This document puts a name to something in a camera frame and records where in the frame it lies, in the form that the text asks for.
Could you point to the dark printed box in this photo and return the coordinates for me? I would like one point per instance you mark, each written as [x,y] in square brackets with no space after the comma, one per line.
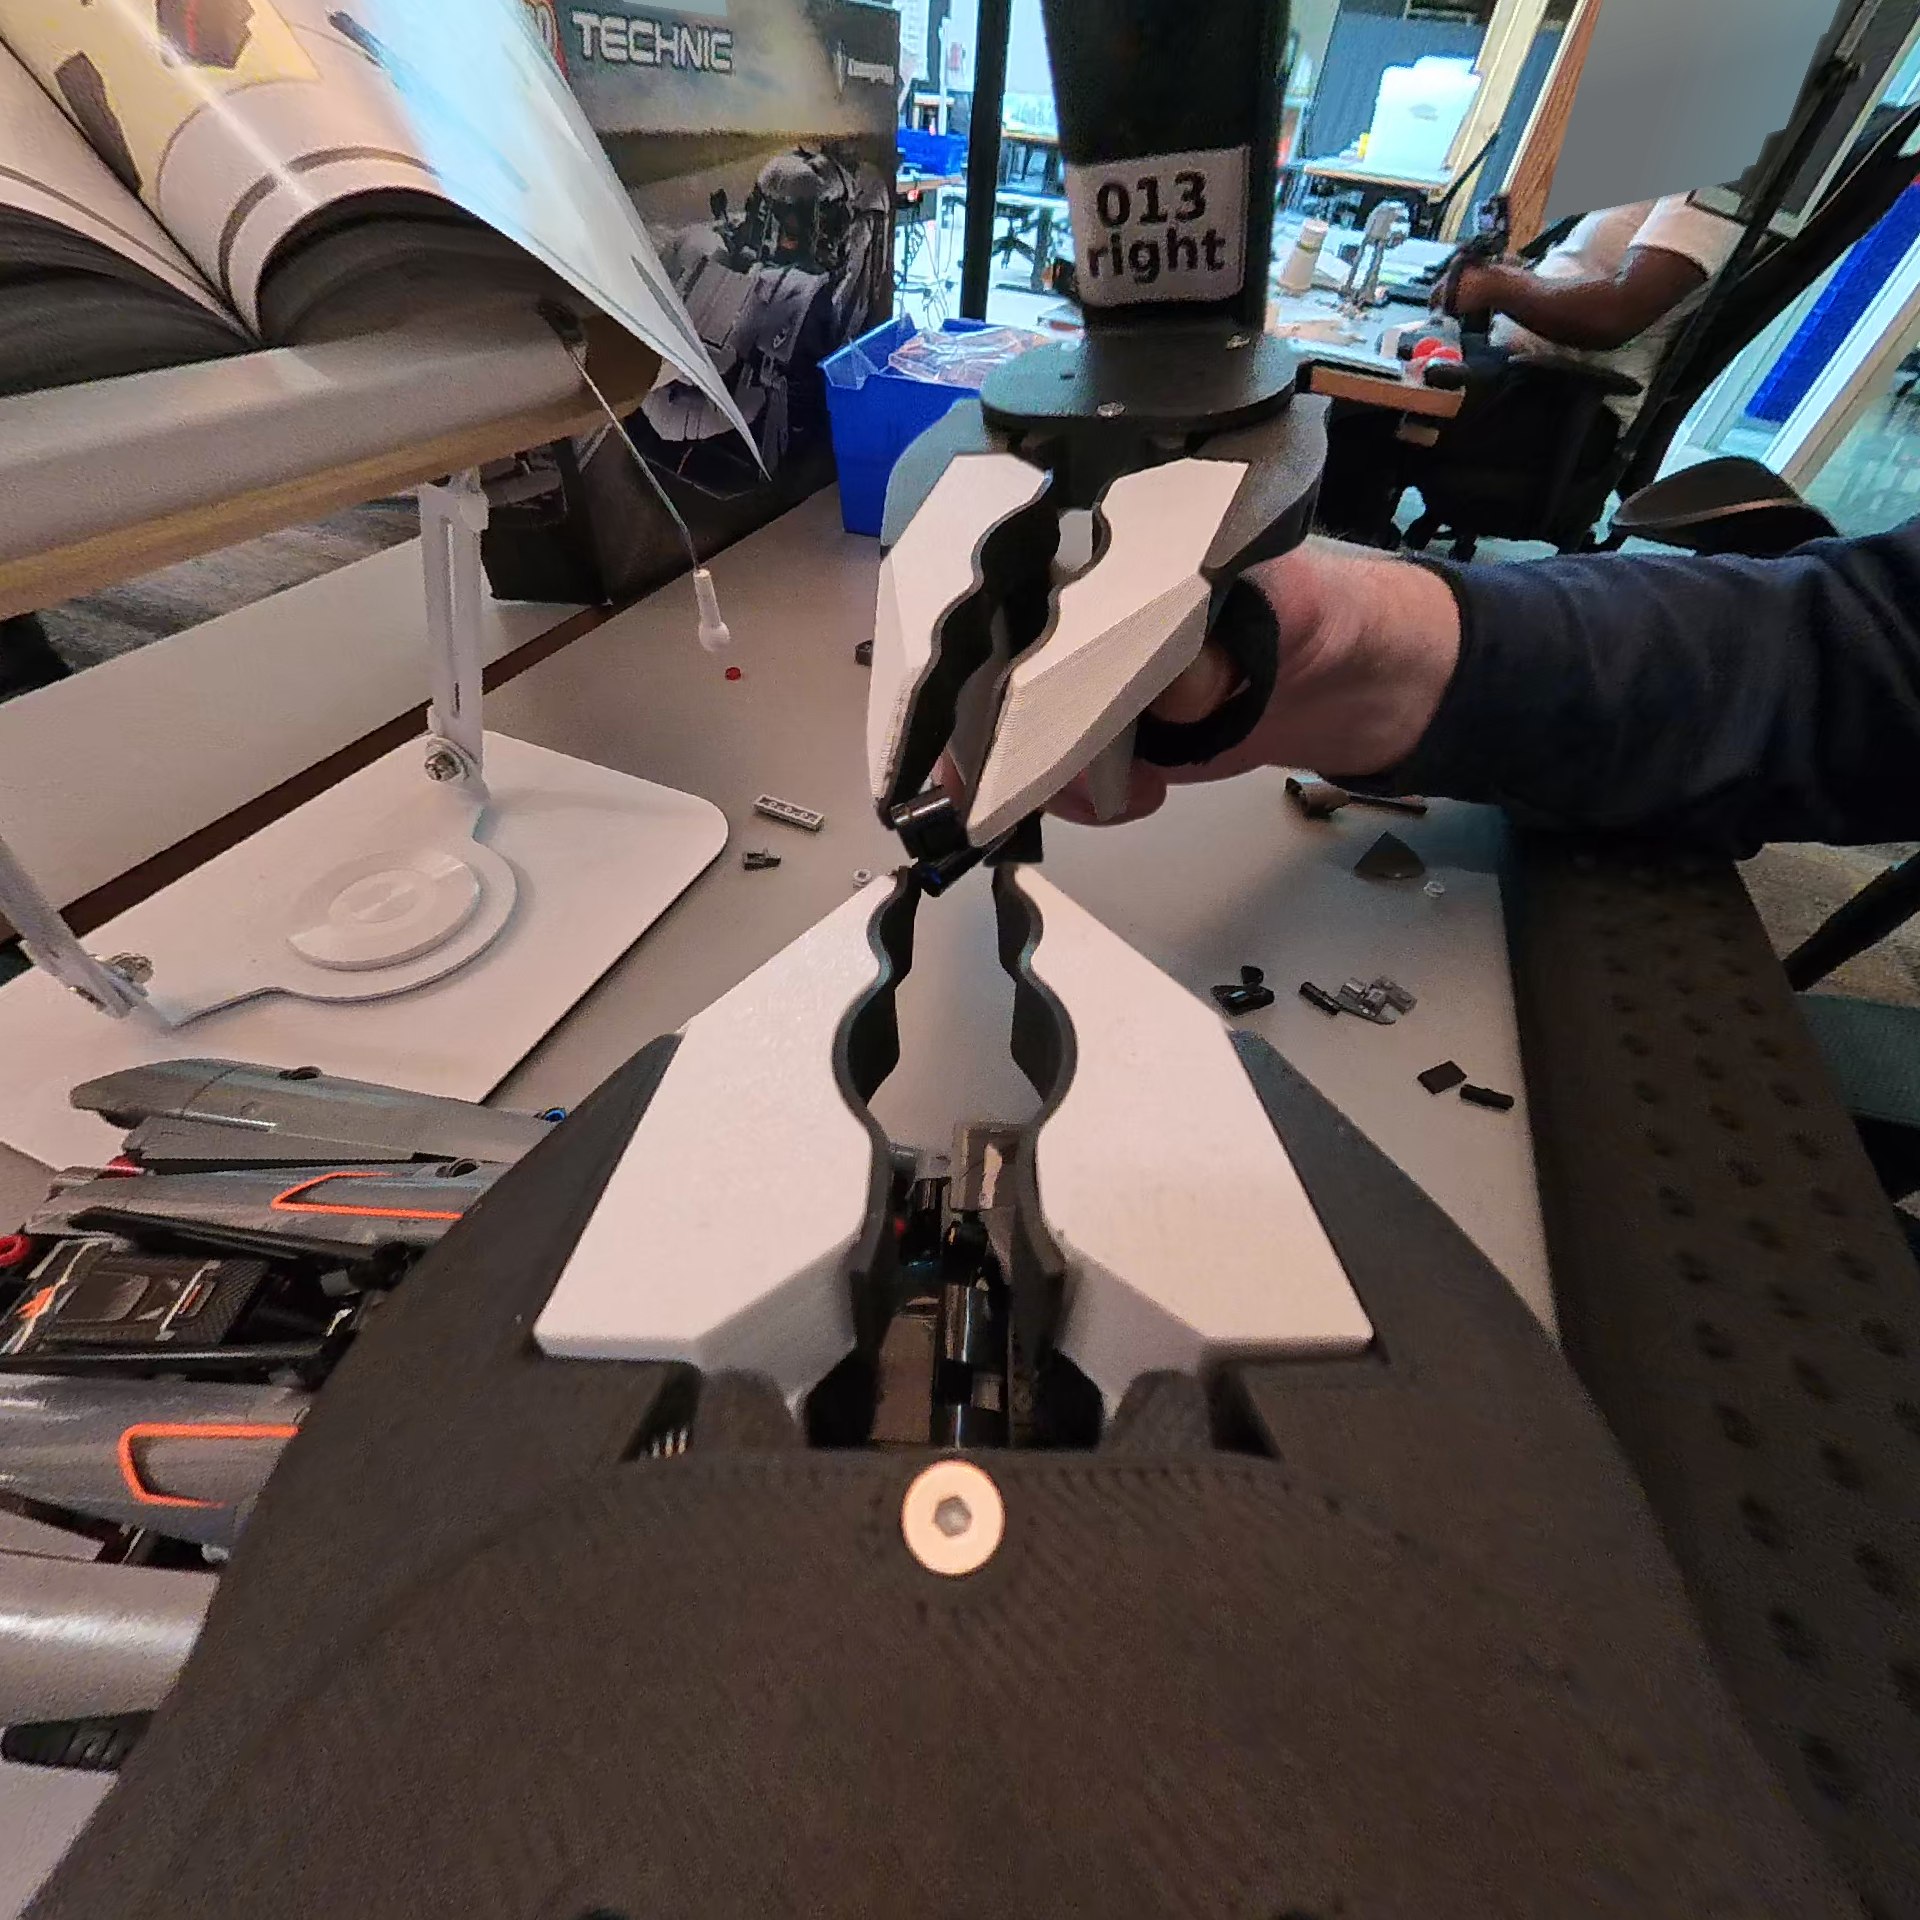
[751,270]

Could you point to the pale paper cup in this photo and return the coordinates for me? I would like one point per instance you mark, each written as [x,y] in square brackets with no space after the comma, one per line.
[1311,260]

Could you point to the blue storage bin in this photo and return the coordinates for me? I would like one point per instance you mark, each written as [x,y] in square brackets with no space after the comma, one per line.
[885,436]

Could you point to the wooden background table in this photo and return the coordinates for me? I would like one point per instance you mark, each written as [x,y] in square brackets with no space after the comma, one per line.
[1394,394]

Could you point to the dark grey curved lego panel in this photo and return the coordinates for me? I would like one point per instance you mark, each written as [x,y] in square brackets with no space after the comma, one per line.
[1388,861]

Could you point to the black curved chair back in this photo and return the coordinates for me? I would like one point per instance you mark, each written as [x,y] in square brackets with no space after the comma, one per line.
[1723,503]

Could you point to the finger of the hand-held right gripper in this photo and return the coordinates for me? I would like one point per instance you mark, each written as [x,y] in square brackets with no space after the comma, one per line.
[1125,629]
[931,571]

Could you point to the open instruction booklet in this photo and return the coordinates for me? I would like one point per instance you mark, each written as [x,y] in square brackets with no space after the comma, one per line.
[300,182]

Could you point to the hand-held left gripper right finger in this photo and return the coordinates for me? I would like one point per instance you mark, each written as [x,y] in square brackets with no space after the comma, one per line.
[1200,1186]

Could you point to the black connector with blue pin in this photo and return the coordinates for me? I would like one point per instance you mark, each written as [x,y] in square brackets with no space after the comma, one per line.
[925,820]

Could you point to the black office chair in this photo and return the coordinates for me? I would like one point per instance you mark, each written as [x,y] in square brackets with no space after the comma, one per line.
[1529,451]

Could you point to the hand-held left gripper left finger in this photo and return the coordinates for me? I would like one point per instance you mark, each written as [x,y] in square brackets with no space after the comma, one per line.
[721,1186]

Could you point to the grey walker model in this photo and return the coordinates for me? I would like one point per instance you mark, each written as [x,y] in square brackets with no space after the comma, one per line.
[1371,254]

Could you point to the black pole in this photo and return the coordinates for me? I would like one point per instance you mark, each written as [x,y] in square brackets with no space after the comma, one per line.
[983,149]

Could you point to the grey studded lego plate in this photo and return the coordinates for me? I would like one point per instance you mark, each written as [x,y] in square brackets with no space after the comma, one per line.
[1377,999]

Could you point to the grey orange lego car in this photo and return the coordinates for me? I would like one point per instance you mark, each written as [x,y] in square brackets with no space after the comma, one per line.
[224,1202]

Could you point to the white book stand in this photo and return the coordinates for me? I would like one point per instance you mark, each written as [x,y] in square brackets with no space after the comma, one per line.
[570,870]

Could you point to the person's right hand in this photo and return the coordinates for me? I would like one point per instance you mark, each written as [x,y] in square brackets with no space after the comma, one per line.
[1349,662]

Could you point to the dark long lego piece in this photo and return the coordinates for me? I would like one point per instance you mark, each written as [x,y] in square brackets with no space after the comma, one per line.
[1335,797]

